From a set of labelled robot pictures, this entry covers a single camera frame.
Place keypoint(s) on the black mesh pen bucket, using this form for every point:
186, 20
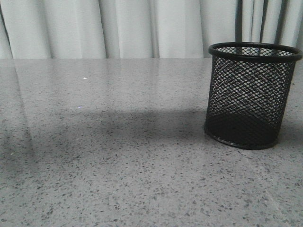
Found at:
249, 88

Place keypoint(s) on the black vertical pole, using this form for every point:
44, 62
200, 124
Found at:
238, 21

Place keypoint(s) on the light grey curtain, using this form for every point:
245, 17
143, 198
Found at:
44, 29

